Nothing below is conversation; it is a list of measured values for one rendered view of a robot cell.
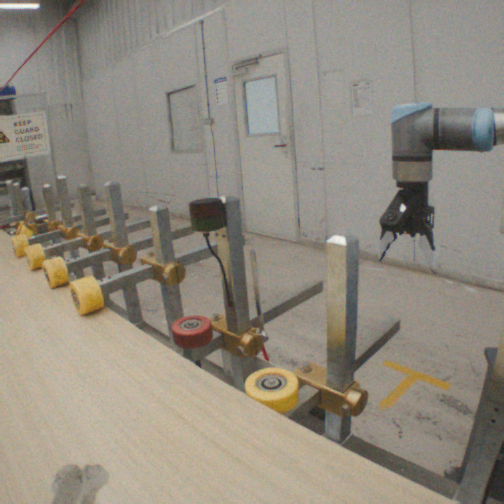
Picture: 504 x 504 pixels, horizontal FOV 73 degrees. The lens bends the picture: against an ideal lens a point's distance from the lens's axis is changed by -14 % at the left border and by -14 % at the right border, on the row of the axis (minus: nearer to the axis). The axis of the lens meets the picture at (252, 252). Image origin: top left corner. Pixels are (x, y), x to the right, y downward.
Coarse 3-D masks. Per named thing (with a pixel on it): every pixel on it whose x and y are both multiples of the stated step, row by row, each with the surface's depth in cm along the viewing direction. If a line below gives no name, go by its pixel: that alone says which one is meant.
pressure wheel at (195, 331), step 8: (176, 320) 78; (184, 320) 78; (192, 320) 78; (200, 320) 78; (208, 320) 77; (176, 328) 74; (184, 328) 75; (192, 328) 75; (200, 328) 74; (208, 328) 74; (176, 336) 73; (184, 336) 72; (192, 336) 72; (200, 336) 73; (208, 336) 74; (176, 344) 74; (184, 344) 73; (192, 344) 73; (200, 344) 73
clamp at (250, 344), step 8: (224, 320) 84; (216, 328) 81; (224, 328) 81; (224, 336) 80; (232, 336) 78; (240, 336) 77; (248, 336) 77; (256, 336) 77; (224, 344) 81; (232, 344) 79; (240, 344) 77; (248, 344) 76; (256, 344) 78; (232, 352) 80; (240, 352) 76; (248, 352) 76; (256, 352) 78
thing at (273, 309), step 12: (300, 288) 100; (312, 288) 100; (276, 300) 94; (288, 300) 94; (300, 300) 98; (252, 312) 89; (264, 312) 89; (276, 312) 92; (252, 324) 86; (216, 336) 80; (204, 348) 77; (216, 348) 80; (192, 360) 76
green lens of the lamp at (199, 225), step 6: (222, 216) 68; (192, 222) 68; (198, 222) 67; (204, 222) 67; (210, 222) 67; (216, 222) 67; (222, 222) 68; (192, 228) 68; (198, 228) 67; (204, 228) 67; (210, 228) 67; (216, 228) 67
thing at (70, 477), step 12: (60, 468) 39; (72, 468) 40; (84, 468) 39; (96, 468) 40; (60, 480) 38; (72, 480) 37; (84, 480) 38; (96, 480) 39; (60, 492) 36; (72, 492) 36; (84, 492) 36
